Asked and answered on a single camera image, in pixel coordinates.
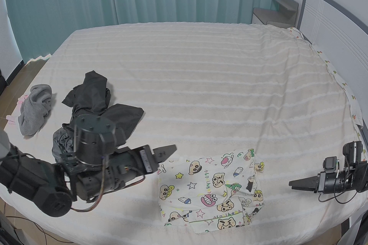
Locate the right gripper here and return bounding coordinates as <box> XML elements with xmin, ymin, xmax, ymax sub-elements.
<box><xmin>288</xmin><ymin>170</ymin><xmax>346</xmax><ymax>195</ymax></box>

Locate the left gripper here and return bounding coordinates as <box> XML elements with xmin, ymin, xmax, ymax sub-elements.
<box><xmin>113</xmin><ymin>145</ymin><xmax>177</xmax><ymax>182</ymax></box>

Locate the white printed pyjama top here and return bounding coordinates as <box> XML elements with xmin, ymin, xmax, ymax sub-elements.
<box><xmin>158</xmin><ymin>149</ymin><xmax>264</xmax><ymax>234</ymax></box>

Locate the bed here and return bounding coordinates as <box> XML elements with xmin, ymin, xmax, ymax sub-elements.
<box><xmin>0</xmin><ymin>0</ymin><xmax>368</xmax><ymax>243</ymax></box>

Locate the black garment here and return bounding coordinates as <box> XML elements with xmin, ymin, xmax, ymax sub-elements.
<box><xmin>62</xmin><ymin>71</ymin><xmax>144</xmax><ymax>141</ymax></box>

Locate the dark grey garment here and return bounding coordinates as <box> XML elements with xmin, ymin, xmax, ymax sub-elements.
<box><xmin>52</xmin><ymin>126</ymin><xmax>76</xmax><ymax>163</ymax></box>

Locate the grey knit garment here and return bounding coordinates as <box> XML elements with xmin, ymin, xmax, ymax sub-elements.
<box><xmin>18</xmin><ymin>84</ymin><xmax>53</xmax><ymax>137</ymax></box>

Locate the pink garment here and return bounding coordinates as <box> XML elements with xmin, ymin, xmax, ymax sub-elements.
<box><xmin>6</xmin><ymin>95</ymin><xmax>30</xmax><ymax>125</ymax></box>

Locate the grey bedside table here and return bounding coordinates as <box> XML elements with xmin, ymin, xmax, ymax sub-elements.
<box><xmin>252</xmin><ymin>0</ymin><xmax>299</xmax><ymax>28</ymax></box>

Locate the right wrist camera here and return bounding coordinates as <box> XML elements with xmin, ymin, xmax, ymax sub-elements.
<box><xmin>322</xmin><ymin>156</ymin><xmax>339</xmax><ymax>172</ymax></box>

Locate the black cable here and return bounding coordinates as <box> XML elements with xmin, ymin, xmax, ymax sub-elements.
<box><xmin>71</xmin><ymin>174</ymin><xmax>145</xmax><ymax>213</ymax></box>
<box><xmin>6</xmin><ymin>216</ymin><xmax>74</xmax><ymax>244</ymax></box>
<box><xmin>317</xmin><ymin>190</ymin><xmax>359</xmax><ymax>205</ymax></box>

